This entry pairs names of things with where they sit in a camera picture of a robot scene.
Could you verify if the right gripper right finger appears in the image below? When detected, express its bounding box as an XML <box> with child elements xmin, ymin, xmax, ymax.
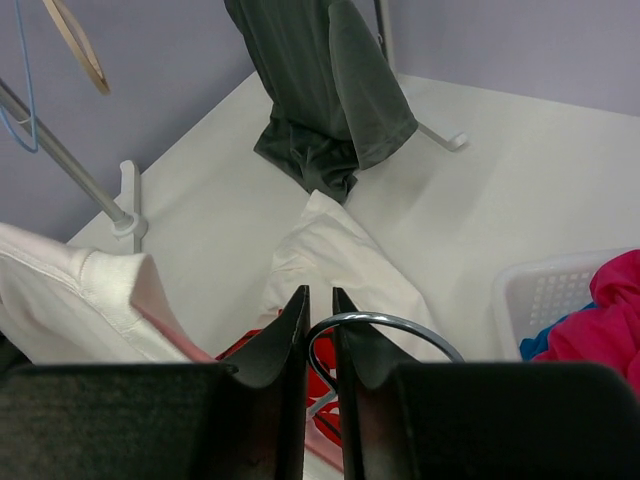
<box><xmin>331</xmin><ymin>286</ymin><xmax>640</xmax><ymax>480</ymax></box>

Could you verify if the blue cloth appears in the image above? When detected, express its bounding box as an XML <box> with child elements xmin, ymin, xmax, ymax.
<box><xmin>519</xmin><ymin>302</ymin><xmax>600</xmax><ymax>362</ymax></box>

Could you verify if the white Coca-Cola t-shirt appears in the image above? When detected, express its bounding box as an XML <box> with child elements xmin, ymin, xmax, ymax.
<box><xmin>0</xmin><ymin>188</ymin><xmax>446</xmax><ymax>480</ymax></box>

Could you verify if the pink plastic hanger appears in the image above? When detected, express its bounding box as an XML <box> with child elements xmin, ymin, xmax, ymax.
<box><xmin>133</xmin><ymin>301</ymin><xmax>463</xmax><ymax>472</ymax></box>

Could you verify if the blue wire hanger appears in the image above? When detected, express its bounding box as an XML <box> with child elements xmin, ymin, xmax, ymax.
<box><xmin>0</xmin><ymin>0</ymin><xmax>40</xmax><ymax>154</ymax></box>

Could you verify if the beige wooden hanger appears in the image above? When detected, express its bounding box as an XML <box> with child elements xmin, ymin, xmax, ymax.
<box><xmin>43</xmin><ymin>0</ymin><xmax>111</xmax><ymax>95</ymax></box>

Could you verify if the magenta cloth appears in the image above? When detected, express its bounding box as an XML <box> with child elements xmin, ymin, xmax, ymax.
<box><xmin>548</xmin><ymin>250</ymin><xmax>639</xmax><ymax>393</ymax></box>

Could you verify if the dark grey t-shirt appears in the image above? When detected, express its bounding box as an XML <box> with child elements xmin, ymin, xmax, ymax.
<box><xmin>225</xmin><ymin>1</ymin><xmax>418</xmax><ymax>203</ymax></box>

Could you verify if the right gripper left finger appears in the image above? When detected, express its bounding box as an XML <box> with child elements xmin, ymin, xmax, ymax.
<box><xmin>1</xmin><ymin>286</ymin><xmax>310</xmax><ymax>479</ymax></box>

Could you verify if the silver clothes rack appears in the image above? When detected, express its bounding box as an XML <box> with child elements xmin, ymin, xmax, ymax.
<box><xmin>0</xmin><ymin>0</ymin><xmax>469</xmax><ymax>254</ymax></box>

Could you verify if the white plastic basket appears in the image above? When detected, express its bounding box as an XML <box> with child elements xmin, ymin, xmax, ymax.
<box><xmin>491</xmin><ymin>248</ymin><xmax>628</xmax><ymax>361</ymax></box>

